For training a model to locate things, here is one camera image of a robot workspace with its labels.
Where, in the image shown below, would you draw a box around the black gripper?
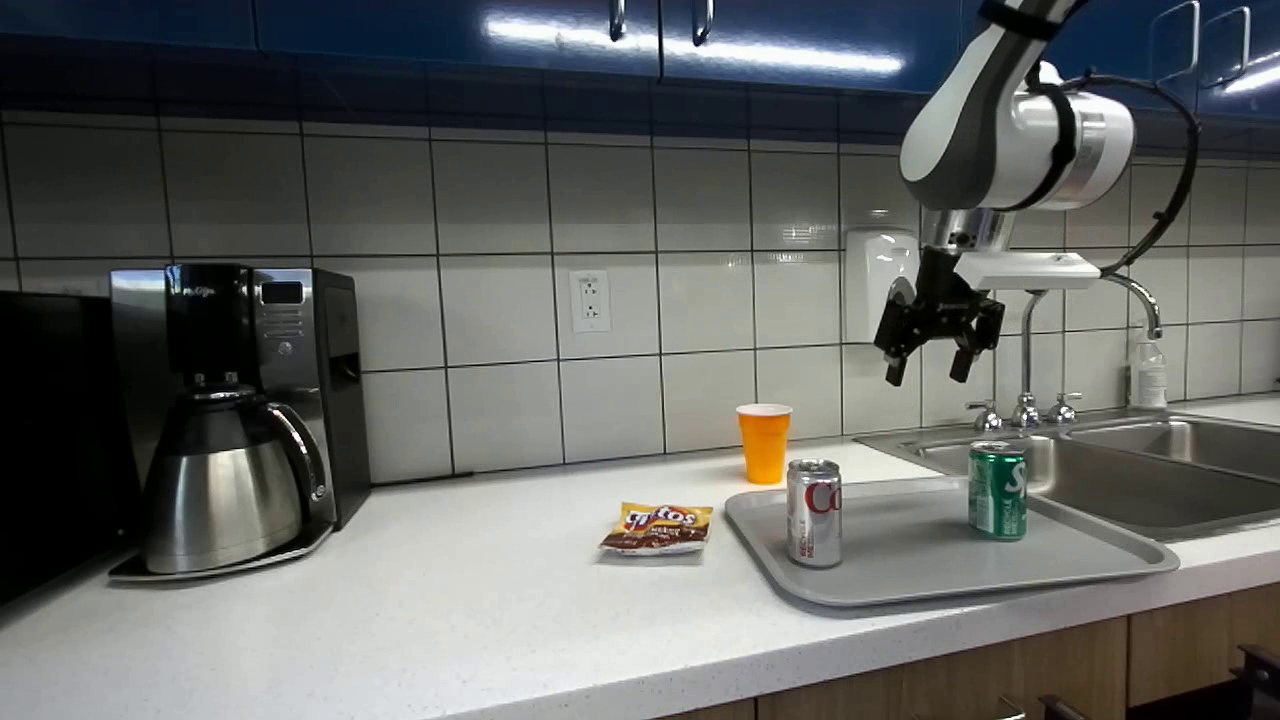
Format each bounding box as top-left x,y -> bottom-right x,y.
871,242 -> 1011,392

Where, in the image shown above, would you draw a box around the green soda can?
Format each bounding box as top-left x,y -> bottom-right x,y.
962,441 -> 1033,544

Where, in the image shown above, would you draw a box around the grey plastic tray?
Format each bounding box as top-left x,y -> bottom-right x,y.
721,472 -> 1185,617

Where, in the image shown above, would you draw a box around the silver soda can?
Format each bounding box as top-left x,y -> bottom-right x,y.
782,454 -> 847,572

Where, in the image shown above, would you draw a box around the chrome gooseneck faucet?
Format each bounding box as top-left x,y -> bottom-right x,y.
1011,266 -> 1167,431

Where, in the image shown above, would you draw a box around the orange plastic cup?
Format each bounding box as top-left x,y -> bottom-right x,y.
730,398 -> 796,486

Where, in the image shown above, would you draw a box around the clear soap bottle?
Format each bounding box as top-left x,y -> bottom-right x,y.
1123,327 -> 1175,417

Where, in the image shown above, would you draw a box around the stainless steel sink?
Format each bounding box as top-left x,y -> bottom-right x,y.
862,412 -> 1280,544

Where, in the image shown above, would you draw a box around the yellow snack bag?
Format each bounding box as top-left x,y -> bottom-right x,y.
596,501 -> 721,562

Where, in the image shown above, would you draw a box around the wooden base cabinets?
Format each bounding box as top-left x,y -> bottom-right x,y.
657,581 -> 1280,720

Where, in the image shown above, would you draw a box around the black steel coffee maker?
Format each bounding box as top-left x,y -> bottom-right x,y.
104,258 -> 374,589

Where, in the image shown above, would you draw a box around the stainless steel carafe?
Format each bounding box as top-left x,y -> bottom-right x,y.
141,384 -> 335,581

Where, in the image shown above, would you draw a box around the black microwave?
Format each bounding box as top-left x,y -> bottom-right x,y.
0,289 -> 136,613

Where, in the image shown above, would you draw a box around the white wall soap dispenser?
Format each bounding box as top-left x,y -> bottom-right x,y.
842,229 -> 929,351

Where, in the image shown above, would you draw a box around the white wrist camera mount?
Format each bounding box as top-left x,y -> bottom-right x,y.
947,242 -> 1103,297

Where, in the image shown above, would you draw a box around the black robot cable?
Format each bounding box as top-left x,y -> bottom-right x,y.
1056,71 -> 1205,281

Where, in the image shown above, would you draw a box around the white wall outlet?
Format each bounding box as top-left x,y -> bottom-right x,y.
568,266 -> 610,334

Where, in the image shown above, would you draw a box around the blue wall cabinets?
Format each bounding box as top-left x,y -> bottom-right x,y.
0,0 -> 1280,150

